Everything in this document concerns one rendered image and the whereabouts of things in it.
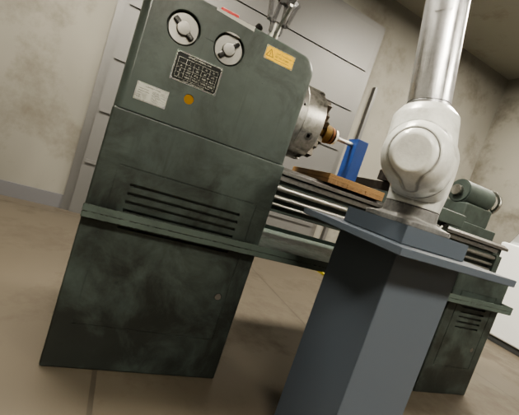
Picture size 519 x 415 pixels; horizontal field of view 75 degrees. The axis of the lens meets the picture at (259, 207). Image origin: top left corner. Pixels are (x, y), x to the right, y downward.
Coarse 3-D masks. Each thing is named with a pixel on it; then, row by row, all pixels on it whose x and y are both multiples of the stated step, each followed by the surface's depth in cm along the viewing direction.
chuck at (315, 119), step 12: (312, 96) 136; (312, 108) 134; (324, 108) 137; (312, 120) 135; (324, 120) 137; (300, 132) 135; (312, 132) 136; (300, 144) 139; (312, 144) 140; (288, 156) 151
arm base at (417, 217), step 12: (384, 204) 102; (396, 204) 97; (408, 204) 95; (384, 216) 99; (396, 216) 95; (408, 216) 94; (420, 216) 94; (432, 216) 95; (420, 228) 93; (432, 228) 95
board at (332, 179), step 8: (296, 168) 169; (304, 168) 161; (312, 176) 152; (320, 176) 146; (328, 176) 141; (336, 176) 141; (336, 184) 142; (344, 184) 143; (352, 184) 144; (360, 184) 146; (360, 192) 146; (368, 192) 148; (376, 192) 149
